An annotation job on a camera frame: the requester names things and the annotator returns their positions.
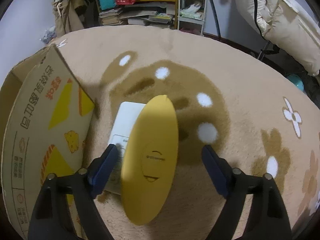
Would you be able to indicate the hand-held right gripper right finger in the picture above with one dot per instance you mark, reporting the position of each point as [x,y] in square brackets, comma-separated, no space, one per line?
[215,172]

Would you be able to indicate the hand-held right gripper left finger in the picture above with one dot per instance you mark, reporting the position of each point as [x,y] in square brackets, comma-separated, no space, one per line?
[105,170]

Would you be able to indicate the white device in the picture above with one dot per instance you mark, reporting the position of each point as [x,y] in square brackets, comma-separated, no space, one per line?
[125,120]

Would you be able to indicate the yellow oval case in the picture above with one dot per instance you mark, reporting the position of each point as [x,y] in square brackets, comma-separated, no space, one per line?
[150,135]

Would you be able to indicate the brown cardboard box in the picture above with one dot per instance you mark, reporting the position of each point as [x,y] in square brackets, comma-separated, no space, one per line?
[37,130]

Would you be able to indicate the beige printed blanket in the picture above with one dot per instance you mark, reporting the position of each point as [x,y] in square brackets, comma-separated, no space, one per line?
[225,67]

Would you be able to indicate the teal round container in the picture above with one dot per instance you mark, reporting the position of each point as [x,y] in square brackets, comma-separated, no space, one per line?
[296,82]

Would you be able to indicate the stack of old books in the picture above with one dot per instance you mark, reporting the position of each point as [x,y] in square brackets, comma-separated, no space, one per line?
[110,17]

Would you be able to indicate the beige hanging coat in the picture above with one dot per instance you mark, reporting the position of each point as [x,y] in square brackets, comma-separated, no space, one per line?
[65,17]

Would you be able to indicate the black hanging coat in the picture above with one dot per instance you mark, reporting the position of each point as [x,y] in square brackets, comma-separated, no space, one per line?
[90,12]

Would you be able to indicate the pile of magazines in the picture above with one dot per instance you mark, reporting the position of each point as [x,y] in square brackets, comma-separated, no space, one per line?
[150,17]

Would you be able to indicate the green white tissue packets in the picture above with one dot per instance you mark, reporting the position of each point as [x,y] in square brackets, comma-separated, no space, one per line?
[191,13]

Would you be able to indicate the white padded chair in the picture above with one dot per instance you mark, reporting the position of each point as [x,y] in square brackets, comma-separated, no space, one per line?
[275,17]

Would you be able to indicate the white trolley cart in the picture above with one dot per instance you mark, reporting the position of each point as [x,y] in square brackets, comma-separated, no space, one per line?
[179,7]

